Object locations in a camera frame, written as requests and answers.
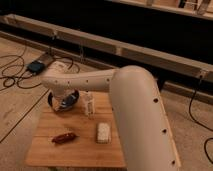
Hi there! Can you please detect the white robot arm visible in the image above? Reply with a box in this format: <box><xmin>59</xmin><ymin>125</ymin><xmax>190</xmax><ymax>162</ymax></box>
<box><xmin>42</xmin><ymin>62</ymin><xmax>180</xmax><ymax>171</ymax></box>

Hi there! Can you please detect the small white bottle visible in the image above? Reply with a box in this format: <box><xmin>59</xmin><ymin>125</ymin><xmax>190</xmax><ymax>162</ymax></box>
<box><xmin>83</xmin><ymin>92</ymin><xmax>95</xmax><ymax>117</ymax></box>

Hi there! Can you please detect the white rectangular sponge block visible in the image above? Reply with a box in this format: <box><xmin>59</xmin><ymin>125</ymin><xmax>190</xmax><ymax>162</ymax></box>
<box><xmin>97</xmin><ymin>123</ymin><xmax>111</xmax><ymax>143</ymax></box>

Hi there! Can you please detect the dark blue bowl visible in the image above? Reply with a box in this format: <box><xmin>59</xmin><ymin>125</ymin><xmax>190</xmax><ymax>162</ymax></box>
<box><xmin>48</xmin><ymin>90</ymin><xmax>80</xmax><ymax>112</ymax></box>

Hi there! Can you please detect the red-brown sausage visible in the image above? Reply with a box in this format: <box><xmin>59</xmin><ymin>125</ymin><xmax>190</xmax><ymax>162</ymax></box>
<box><xmin>52</xmin><ymin>133</ymin><xmax>77</xmax><ymax>144</ymax></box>

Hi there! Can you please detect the wooden table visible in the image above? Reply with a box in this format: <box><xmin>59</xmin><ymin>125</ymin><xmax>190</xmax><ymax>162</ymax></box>
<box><xmin>26</xmin><ymin>92</ymin><xmax>125</xmax><ymax>168</ymax></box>

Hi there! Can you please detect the long wooden beam frame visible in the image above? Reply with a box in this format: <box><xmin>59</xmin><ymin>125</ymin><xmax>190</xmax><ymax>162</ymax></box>
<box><xmin>0</xmin><ymin>14</ymin><xmax>213</xmax><ymax>83</ymax></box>

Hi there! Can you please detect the black cable right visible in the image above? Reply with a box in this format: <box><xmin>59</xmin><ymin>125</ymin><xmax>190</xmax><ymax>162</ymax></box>
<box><xmin>188</xmin><ymin>75</ymin><xmax>213</xmax><ymax>165</ymax></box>

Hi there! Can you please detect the black floor cable left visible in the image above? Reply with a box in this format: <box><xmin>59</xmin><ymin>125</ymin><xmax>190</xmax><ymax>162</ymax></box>
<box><xmin>0</xmin><ymin>44</ymin><xmax>81</xmax><ymax>90</ymax></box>

